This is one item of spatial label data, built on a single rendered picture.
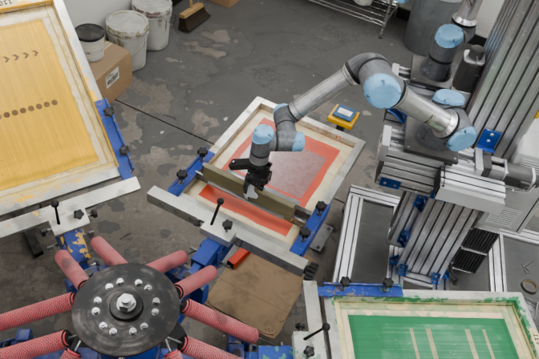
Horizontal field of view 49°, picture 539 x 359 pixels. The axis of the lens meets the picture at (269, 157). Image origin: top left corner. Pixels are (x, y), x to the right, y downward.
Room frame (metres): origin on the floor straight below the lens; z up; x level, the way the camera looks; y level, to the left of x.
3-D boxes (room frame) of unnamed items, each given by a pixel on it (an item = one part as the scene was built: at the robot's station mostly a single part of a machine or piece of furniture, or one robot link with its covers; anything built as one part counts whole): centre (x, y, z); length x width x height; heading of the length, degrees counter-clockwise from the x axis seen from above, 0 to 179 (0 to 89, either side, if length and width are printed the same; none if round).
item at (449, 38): (2.43, -0.71, 1.42); 0.13 x 0.12 x 0.14; 148
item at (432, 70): (2.42, -0.70, 1.31); 0.15 x 0.15 x 0.10
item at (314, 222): (1.55, -0.21, 0.97); 0.30 x 0.05 x 0.07; 161
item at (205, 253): (1.34, 0.16, 1.02); 0.17 x 0.06 x 0.05; 161
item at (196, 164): (1.74, 0.31, 0.97); 0.30 x 0.05 x 0.07; 161
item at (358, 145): (1.87, -0.03, 0.97); 0.79 x 0.58 x 0.04; 161
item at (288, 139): (1.66, -0.06, 1.35); 0.11 x 0.11 x 0.08; 14
